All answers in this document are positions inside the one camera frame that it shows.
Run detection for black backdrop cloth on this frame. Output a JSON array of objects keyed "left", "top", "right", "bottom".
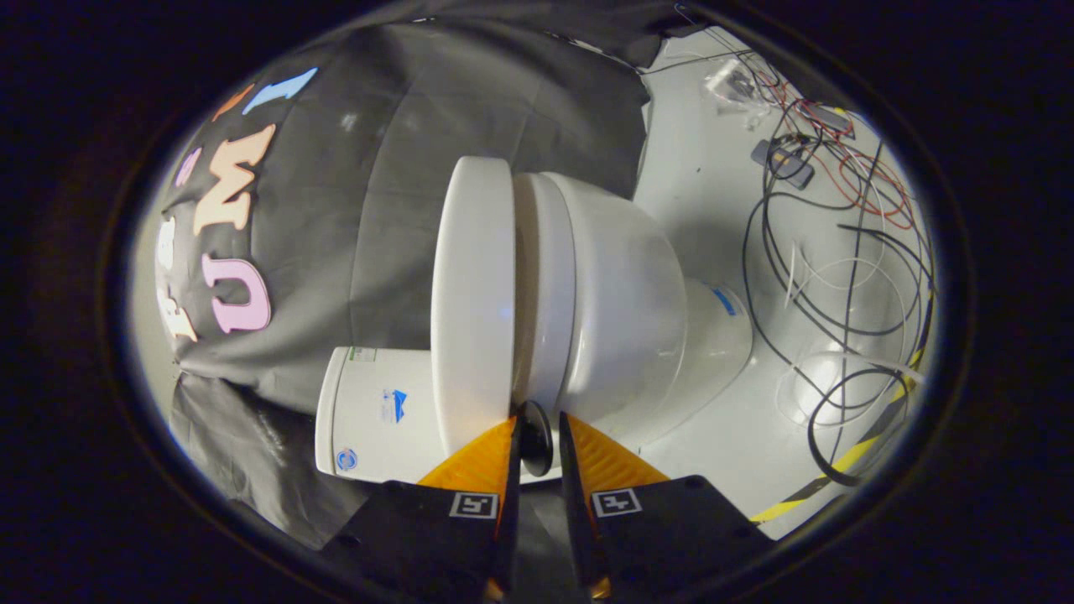
[{"left": 155, "top": 4, "right": 697, "bottom": 550}]

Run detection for yellow black floor tape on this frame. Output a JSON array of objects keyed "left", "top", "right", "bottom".
[{"left": 749, "top": 289, "right": 936, "bottom": 525}]

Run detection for white toilet seat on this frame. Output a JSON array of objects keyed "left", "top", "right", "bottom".
[{"left": 512, "top": 172, "right": 580, "bottom": 416}]

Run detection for clear plastic bag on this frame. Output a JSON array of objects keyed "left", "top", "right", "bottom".
[{"left": 703, "top": 57, "right": 777, "bottom": 131}]

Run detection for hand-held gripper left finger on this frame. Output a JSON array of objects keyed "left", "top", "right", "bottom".
[{"left": 323, "top": 413, "right": 523, "bottom": 601}]

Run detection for small dark flat device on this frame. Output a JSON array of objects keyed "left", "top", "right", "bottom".
[{"left": 749, "top": 138, "right": 816, "bottom": 190}]

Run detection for tangle of thin cables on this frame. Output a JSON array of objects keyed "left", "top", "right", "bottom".
[{"left": 743, "top": 50, "right": 936, "bottom": 487}]

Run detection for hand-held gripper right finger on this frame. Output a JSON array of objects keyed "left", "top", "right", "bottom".
[{"left": 558, "top": 411, "right": 777, "bottom": 601}]

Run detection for black lid handle knob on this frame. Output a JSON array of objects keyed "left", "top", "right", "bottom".
[{"left": 518, "top": 401, "right": 555, "bottom": 477}]

